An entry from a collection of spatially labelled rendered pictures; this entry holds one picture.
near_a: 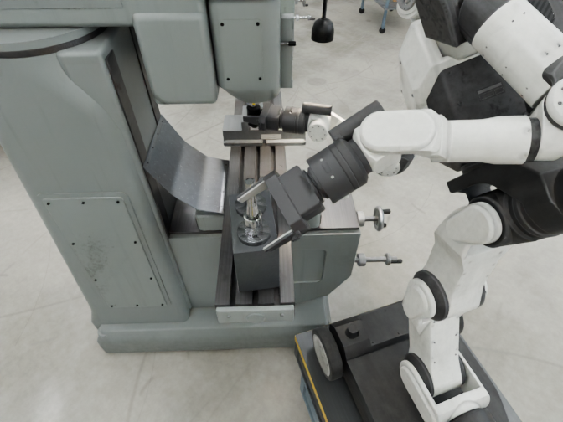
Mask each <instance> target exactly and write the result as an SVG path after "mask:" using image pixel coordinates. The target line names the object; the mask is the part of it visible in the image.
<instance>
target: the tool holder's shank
mask: <svg viewBox="0 0 563 422"><path fill-rule="evenodd" d="M254 183H256V181H255V179H254V178H247V179H246V180H245V190H246V189H247V188H249V187H250V186H252V185H253V184H254ZM246 203H247V205H246V213H247V214H248V215H249V216H250V217H252V218H253V217H255V216H256V215H257V214H258V213H259V210H258V207H257V204H256V195H255V196H254V197H252V198H250V199H248V200H246Z"/></svg>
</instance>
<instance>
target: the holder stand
mask: <svg viewBox="0 0 563 422"><path fill-rule="evenodd" d="M239 194H240V193H239ZM239 194H231V195H230V196H229V200H230V223H231V235H232V247H233V256H234V262H235V272H236V277H237V282H238V288H239V292H242V291H254V290H261V289H268V288H275V287H279V286H280V248H278V249H276V250H273V251H272V252H271V253H267V252H265V251H264V250H263V248H264V247H266V246H267V245H269V244H270V243H271V242H273V241H274V240H276V239H277V233H276V225H275V219H274V215H273V210H272V206H271V197H270V192H269V191H264V192H260V193H258V194H257V195H256V204H257V207H258V209H259V210H260V211H261V213H262V227H263V231H262V233H261V234H260V235H258V236H255V237H252V236H249V235H247V234H246V232H245V224H244V216H243V214H244V212H245V211H246V205H247V203H246V201H245V202H244V203H241V202H239V201H238V200H237V198H236V197H237V196H238V195H239Z"/></svg>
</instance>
